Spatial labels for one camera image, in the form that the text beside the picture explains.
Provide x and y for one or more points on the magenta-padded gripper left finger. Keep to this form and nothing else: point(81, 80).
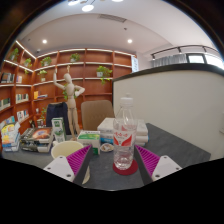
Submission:
point(61, 166)

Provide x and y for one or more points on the black framed window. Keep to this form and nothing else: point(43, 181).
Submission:
point(208, 60)

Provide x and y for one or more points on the grey window curtain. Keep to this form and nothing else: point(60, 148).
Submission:
point(168, 60)

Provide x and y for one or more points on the clear plastic water bottle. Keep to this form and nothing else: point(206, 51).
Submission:
point(125, 133)

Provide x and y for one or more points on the branched globe ceiling lamp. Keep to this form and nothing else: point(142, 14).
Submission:
point(88, 6)

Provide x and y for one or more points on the wooden wall shelf unit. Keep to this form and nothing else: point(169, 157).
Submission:
point(93, 63)

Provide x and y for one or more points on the ceiling air vent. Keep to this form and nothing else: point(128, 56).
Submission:
point(111, 18)

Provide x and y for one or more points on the stack of magazines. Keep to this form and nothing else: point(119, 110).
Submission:
point(36, 138)

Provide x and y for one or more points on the wooden artist mannequin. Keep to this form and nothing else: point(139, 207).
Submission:
point(70, 96)

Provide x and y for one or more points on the dark office chair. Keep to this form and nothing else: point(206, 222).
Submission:
point(58, 115)

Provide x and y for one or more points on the round recessed ceiling light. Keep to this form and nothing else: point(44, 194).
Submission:
point(129, 41)
point(44, 41)

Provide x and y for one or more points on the green and white tissue box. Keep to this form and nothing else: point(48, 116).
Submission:
point(88, 138)

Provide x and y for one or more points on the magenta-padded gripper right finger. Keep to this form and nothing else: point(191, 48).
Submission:
point(163, 166)

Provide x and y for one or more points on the white tissue pack stack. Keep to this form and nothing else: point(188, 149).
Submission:
point(106, 128)

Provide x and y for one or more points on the round red coaster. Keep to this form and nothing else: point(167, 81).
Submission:
point(128, 171)

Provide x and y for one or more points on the cream plastic cup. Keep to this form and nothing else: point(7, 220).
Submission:
point(65, 149)

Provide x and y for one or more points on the tan upholstered chair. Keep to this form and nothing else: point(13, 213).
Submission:
point(96, 115)

